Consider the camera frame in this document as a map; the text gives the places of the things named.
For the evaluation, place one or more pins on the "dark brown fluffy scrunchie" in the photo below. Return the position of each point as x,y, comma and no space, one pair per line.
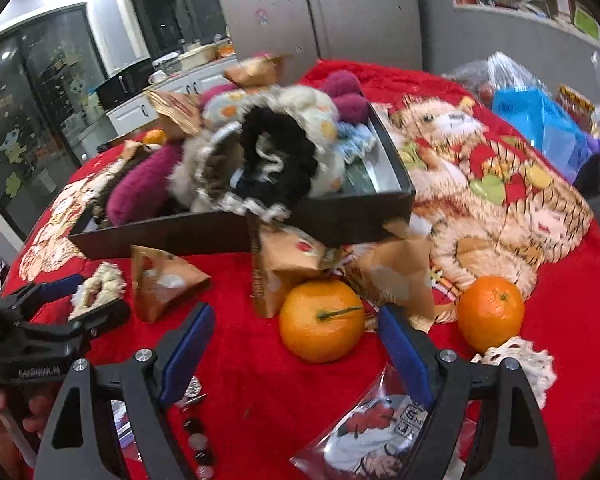
100,205

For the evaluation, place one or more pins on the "blue lace scrunchie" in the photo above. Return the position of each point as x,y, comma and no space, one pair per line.
355,136

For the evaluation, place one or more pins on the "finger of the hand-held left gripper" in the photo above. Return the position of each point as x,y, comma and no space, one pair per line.
105,314
60,286

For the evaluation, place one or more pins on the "orange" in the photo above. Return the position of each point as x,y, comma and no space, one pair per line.
322,330
155,136
490,312

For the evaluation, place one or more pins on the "silver refrigerator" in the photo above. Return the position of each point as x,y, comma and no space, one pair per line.
330,10

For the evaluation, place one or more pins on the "grey cloth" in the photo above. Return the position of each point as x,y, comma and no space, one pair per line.
597,185

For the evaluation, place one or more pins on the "black tray box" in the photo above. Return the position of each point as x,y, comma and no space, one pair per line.
190,235

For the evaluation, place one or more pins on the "cream lace scrunchie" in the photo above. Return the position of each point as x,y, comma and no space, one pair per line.
102,282

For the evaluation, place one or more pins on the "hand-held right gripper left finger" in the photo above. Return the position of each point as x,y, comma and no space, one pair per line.
187,355

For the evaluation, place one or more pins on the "black microwave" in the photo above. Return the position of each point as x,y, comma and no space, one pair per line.
120,87

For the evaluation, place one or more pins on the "red printed blanket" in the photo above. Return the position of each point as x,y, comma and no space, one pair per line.
260,385

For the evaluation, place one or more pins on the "white wall shelf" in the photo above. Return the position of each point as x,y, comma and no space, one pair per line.
530,10

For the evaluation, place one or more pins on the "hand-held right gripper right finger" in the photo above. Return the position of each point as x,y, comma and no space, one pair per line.
405,355

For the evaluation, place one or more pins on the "white braided scrunchie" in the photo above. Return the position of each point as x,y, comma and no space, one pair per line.
525,357

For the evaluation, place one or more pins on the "white cup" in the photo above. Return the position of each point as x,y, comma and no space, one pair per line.
156,77

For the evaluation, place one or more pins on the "blue plastic bag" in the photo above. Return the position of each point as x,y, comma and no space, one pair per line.
540,120

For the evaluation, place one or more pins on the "jar with yellow lid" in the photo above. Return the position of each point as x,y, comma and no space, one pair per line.
575,100

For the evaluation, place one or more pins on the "gold triangular paper packet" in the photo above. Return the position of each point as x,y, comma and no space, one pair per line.
131,153
165,285
280,270
276,64
172,110
395,280
245,74

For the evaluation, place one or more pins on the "magenta fluffy scrunchie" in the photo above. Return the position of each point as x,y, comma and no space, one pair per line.
347,95
140,192

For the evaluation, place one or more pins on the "grey fluffy scrunchie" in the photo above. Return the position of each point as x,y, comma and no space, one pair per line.
186,180

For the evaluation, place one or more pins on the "sliding glass door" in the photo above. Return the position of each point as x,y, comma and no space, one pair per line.
35,125

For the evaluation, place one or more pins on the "person's left hand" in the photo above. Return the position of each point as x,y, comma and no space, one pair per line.
0,412

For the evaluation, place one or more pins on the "floral printed scrunchie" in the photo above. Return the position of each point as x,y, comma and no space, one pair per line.
220,107

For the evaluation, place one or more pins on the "dark kitchen window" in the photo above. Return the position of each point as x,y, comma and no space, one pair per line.
180,5

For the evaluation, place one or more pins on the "white kitchen cabinet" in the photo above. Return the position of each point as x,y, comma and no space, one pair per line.
150,107

